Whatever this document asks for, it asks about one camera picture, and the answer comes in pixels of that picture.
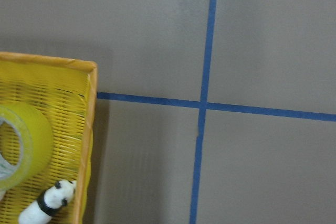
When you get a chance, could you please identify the clear packing tape roll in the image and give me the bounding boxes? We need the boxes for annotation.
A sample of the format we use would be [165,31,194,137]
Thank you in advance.
[1,103,54,191]

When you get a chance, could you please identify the yellow plastic basket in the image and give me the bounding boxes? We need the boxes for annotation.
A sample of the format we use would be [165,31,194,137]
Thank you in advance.
[1,52,98,223]

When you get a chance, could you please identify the toy panda figure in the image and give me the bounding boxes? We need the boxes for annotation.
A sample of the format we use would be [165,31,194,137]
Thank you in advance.
[18,180,77,224]

